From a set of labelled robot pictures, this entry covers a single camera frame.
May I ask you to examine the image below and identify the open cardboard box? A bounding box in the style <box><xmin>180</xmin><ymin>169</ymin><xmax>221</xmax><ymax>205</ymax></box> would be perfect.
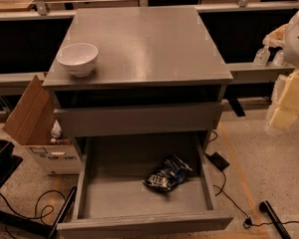
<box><xmin>3</xmin><ymin>76</ymin><xmax>81</xmax><ymax>175</ymax></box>

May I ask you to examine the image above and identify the black floor cable right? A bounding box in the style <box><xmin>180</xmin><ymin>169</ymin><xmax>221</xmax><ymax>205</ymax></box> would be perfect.
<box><xmin>205</xmin><ymin>131</ymin><xmax>299</xmax><ymax>230</ymax></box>

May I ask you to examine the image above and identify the white bottle in box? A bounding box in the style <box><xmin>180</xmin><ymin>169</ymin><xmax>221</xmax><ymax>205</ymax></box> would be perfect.
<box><xmin>51</xmin><ymin>120</ymin><xmax>62</xmax><ymax>138</ymax></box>

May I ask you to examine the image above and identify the black stand leg left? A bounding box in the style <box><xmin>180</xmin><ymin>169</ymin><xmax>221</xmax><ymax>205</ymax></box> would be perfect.
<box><xmin>47</xmin><ymin>187</ymin><xmax>77</xmax><ymax>239</ymax></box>

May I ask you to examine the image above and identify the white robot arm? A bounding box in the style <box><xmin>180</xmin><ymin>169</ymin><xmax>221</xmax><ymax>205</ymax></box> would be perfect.
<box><xmin>263</xmin><ymin>10</ymin><xmax>299</xmax><ymax>129</ymax></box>

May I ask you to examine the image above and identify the right clear pump bottle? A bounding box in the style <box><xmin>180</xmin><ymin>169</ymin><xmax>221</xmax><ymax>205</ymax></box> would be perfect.
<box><xmin>273</xmin><ymin>50</ymin><xmax>286</xmax><ymax>67</ymax></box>

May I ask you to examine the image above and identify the white ceramic bowl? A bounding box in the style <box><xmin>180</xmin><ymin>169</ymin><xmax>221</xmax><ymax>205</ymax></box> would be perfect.
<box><xmin>56</xmin><ymin>43</ymin><xmax>99</xmax><ymax>77</ymax></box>

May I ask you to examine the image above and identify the left clear pump bottle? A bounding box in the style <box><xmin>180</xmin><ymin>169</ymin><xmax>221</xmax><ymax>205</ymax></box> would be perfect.
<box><xmin>253</xmin><ymin>46</ymin><xmax>270</xmax><ymax>67</ymax></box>

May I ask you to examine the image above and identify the open grey middle drawer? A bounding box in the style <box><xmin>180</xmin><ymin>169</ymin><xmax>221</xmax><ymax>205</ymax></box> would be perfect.
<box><xmin>58</xmin><ymin>132</ymin><xmax>233</xmax><ymax>239</ymax></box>

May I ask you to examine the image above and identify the black bar on floor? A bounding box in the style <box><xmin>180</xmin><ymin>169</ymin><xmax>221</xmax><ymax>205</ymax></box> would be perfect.
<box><xmin>259</xmin><ymin>200</ymin><xmax>291</xmax><ymax>239</ymax></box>

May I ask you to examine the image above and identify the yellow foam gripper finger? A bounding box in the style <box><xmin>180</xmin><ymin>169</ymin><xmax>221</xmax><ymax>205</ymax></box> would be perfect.
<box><xmin>269</xmin><ymin>70</ymin><xmax>299</xmax><ymax>129</ymax></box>
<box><xmin>262</xmin><ymin>24</ymin><xmax>287</xmax><ymax>48</ymax></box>

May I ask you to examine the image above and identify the grey drawer cabinet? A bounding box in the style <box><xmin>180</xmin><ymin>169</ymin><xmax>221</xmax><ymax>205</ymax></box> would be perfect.
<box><xmin>42</xmin><ymin>6</ymin><xmax>234</xmax><ymax>151</ymax></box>

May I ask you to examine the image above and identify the black bin at left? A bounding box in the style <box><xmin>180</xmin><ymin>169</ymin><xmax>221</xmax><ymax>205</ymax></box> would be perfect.
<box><xmin>0</xmin><ymin>139</ymin><xmax>23</xmax><ymax>188</ymax></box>

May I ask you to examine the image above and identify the clear pump bottle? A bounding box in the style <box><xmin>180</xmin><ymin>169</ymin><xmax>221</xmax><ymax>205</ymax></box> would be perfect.
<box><xmin>273</xmin><ymin>50</ymin><xmax>286</xmax><ymax>67</ymax></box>
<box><xmin>253</xmin><ymin>46</ymin><xmax>270</xmax><ymax>67</ymax></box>

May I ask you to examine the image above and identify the black power adapter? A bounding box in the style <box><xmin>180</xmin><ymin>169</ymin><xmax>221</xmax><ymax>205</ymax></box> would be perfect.
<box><xmin>206</xmin><ymin>152</ymin><xmax>229</xmax><ymax>171</ymax></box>

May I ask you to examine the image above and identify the closed grey top drawer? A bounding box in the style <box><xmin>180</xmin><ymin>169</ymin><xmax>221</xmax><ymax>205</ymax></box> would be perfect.
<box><xmin>54</xmin><ymin>102</ymin><xmax>223</xmax><ymax>136</ymax></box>

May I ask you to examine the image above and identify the blue chip bag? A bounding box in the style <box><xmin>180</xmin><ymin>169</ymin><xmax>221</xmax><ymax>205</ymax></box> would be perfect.
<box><xmin>143</xmin><ymin>154</ymin><xmax>192</xmax><ymax>192</ymax></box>

